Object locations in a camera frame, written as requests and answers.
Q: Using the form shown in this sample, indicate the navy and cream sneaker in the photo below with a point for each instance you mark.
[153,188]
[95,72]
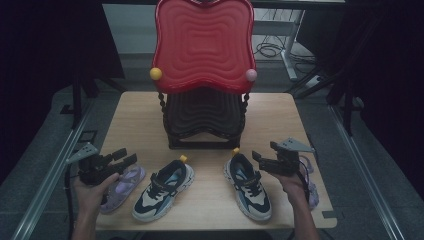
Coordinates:
[160,193]
[250,190]

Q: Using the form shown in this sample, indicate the dark curtain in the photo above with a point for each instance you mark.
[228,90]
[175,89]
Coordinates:
[393,83]
[40,66]

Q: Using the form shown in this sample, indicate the purple sandal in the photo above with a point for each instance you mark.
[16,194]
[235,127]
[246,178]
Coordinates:
[125,186]
[314,196]

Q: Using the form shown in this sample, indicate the person's left hand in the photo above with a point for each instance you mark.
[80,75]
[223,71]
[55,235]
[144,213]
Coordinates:
[88,196]

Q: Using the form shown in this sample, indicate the black metal stand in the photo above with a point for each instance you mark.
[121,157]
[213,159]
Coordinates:
[346,100]
[77,100]

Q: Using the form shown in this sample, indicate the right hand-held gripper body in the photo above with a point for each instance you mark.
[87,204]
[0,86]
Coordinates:
[286,165]

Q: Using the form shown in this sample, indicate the person's right hand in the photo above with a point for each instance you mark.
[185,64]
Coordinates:
[295,188]

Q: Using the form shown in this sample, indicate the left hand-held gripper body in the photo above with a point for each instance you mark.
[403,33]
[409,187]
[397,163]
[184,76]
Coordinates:
[93,168]

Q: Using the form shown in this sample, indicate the white power strip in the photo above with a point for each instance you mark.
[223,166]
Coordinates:
[315,81]

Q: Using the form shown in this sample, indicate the white desk frame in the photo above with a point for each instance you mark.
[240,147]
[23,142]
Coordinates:
[290,50]

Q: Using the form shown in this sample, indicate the aluminium rail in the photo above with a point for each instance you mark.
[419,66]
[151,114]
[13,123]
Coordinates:
[366,173]
[50,180]

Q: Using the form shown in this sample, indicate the red and black shoe rack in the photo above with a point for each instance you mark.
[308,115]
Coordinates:
[203,43]

